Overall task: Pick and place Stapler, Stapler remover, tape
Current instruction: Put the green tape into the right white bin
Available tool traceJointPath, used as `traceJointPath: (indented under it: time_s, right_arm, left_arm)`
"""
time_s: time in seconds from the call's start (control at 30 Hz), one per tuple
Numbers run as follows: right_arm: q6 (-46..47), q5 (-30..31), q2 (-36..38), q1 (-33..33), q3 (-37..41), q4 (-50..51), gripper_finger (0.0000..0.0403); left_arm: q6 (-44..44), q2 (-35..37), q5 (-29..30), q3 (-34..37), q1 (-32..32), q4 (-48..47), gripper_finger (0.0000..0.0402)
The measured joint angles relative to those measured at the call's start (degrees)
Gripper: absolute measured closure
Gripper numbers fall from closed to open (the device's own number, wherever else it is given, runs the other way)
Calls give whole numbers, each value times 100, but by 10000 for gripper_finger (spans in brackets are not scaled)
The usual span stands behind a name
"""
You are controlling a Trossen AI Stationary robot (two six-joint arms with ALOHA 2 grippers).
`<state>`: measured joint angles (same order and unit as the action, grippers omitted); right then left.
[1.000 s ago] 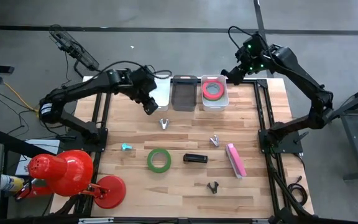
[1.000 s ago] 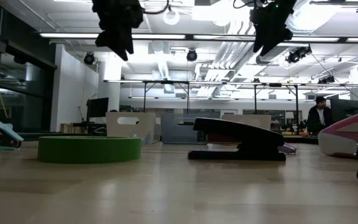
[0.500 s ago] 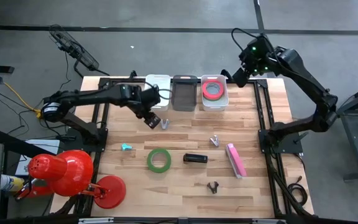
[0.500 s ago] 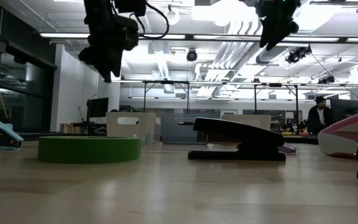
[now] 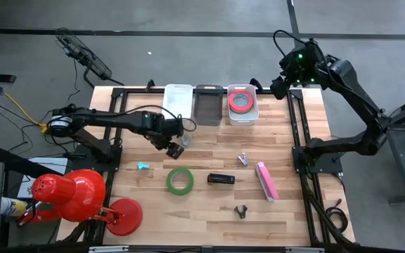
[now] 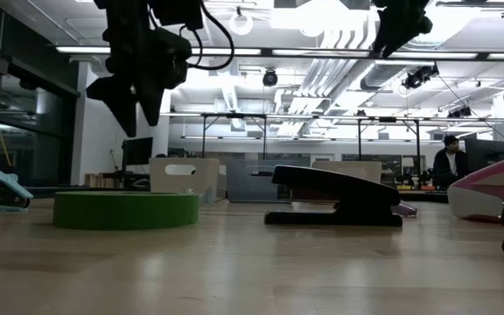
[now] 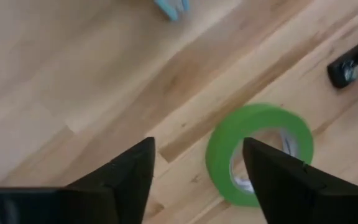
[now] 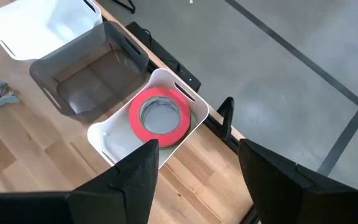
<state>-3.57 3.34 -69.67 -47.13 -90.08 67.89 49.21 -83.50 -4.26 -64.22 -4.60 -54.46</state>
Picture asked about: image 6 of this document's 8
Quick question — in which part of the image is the black metal gantry frame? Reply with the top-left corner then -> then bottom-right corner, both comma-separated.
201,112 -> 269,159
356,115 -> 422,176

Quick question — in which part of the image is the white plastic bin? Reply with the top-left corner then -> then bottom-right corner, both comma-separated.
311,160 -> 383,187

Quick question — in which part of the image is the long ceiling light track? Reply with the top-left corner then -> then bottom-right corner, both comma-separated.
54,45 -> 504,61

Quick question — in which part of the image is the black ceiling spotlight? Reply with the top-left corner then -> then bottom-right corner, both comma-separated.
447,106 -> 473,119
262,68 -> 279,88
402,63 -> 440,90

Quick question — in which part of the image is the black stapler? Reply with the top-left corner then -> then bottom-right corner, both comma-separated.
263,164 -> 404,228

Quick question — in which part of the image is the black computer monitor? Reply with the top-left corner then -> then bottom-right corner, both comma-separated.
122,136 -> 154,167
465,138 -> 504,174

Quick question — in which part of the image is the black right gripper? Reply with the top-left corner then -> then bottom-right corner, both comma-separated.
371,0 -> 435,60

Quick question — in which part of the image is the teal staple remover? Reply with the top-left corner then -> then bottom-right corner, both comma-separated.
0,169 -> 34,210

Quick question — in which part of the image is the round white ring lamp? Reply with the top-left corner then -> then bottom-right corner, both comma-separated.
228,9 -> 255,36

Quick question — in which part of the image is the grey translucent plastic bin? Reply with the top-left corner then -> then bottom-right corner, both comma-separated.
226,158 -> 299,204

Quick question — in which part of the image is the pink and white stapler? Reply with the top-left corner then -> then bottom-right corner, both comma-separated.
446,152 -> 504,222

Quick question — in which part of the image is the person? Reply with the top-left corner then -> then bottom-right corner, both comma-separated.
432,133 -> 470,190

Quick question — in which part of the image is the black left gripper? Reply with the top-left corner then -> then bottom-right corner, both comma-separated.
85,25 -> 193,138

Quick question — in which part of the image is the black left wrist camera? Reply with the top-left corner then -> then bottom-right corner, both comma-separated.
150,0 -> 205,32

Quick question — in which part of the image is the wooden crate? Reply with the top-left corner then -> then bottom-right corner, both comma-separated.
83,172 -> 124,188

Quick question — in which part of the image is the green masking tape roll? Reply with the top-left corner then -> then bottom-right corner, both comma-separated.
52,191 -> 200,232

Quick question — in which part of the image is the pale clear plastic bin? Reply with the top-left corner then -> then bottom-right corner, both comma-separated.
149,157 -> 228,205

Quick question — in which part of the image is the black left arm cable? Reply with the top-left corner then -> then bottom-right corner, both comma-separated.
178,0 -> 236,72

